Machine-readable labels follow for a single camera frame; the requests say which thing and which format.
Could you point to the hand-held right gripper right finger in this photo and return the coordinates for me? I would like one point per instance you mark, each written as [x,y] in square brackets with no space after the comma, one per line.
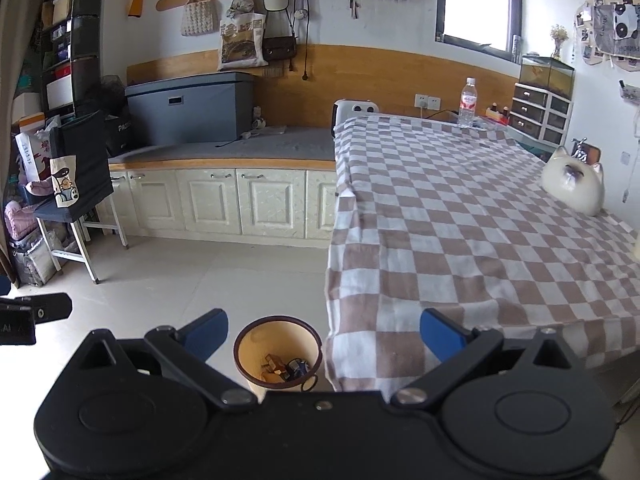
[440,332]

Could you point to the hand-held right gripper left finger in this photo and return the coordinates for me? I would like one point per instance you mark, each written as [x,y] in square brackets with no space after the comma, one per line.
[205,332]

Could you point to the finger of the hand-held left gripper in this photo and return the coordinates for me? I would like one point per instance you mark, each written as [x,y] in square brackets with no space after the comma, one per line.
[4,286]
[50,307]

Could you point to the cream round waste bin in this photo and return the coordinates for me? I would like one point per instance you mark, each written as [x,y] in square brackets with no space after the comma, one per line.
[250,350]

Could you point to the brown shoulder bag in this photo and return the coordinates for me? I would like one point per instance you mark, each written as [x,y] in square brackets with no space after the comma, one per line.
[279,49]

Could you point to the grey storage bag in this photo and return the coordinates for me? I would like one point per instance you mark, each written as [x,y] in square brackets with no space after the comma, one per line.
[35,262]

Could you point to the pink clothing pile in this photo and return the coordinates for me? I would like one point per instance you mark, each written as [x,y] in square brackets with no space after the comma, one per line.
[20,220]

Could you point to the white stool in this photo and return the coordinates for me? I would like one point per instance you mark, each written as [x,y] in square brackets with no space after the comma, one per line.
[80,245]

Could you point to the brown white checkered tablecloth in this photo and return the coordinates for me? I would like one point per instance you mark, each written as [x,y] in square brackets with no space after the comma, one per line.
[450,220]

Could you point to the cartoon print tote bag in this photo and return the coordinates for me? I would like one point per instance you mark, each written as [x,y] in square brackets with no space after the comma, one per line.
[64,182]

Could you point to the cream low cabinet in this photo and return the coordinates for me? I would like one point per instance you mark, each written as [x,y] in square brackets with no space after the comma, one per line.
[210,205]

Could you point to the white paper bag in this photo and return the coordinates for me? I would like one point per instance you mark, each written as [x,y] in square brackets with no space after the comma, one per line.
[30,155]

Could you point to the dark blue cloth bag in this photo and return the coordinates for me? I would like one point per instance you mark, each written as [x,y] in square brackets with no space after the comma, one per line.
[92,160]

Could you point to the beige curtain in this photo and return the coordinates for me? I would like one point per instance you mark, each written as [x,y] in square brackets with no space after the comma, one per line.
[15,110]

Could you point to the black shopping bag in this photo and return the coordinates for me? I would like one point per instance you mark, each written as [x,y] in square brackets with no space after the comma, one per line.
[119,132]

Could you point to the white cat-shaped ornament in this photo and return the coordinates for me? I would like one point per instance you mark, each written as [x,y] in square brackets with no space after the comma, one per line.
[565,190]

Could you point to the grey platform mat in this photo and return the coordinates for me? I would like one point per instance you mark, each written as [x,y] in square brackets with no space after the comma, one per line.
[280,145]

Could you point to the small white figurine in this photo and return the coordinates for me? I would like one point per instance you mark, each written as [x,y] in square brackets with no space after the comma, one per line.
[258,119]

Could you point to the grey storage box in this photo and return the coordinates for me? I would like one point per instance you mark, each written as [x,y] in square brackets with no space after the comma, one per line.
[190,110]

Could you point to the small dark bottles cluster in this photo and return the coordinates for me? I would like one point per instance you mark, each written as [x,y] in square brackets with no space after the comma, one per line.
[497,114]

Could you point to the clear plastic water bottle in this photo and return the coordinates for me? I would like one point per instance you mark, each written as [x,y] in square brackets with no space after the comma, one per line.
[468,105]

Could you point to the small brown box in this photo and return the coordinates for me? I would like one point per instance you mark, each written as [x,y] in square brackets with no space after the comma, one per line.
[590,152]

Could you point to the black shelf rack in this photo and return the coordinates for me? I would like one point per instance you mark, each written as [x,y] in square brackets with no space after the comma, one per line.
[82,60]

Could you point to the white plastic drawer unit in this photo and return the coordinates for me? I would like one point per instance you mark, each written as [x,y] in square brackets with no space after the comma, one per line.
[540,115]

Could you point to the white fan heater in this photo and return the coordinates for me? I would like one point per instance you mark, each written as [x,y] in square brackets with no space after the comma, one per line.
[350,110]

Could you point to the glass fish tank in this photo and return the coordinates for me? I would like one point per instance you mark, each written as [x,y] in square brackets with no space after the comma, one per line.
[547,75]

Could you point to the printed canvas tote bag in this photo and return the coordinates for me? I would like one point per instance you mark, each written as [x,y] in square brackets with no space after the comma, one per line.
[242,45]

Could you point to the cream knit handbag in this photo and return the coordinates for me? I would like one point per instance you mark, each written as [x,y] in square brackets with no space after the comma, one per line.
[200,17]

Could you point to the dried flower vase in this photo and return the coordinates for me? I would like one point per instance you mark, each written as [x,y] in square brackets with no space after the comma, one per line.
[558,40]

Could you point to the grey cloth pouch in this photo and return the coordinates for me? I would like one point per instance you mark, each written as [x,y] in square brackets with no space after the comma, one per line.
[240,5]

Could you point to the window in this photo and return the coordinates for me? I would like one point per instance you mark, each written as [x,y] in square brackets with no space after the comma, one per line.
[475,0]

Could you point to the white wall socket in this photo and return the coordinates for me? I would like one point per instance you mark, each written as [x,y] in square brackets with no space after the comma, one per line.
[427,102]

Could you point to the white wall switch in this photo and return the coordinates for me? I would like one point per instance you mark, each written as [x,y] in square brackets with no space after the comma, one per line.
[625,157]

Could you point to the wall photo board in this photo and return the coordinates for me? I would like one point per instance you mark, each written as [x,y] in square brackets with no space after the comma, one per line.
[607,25]

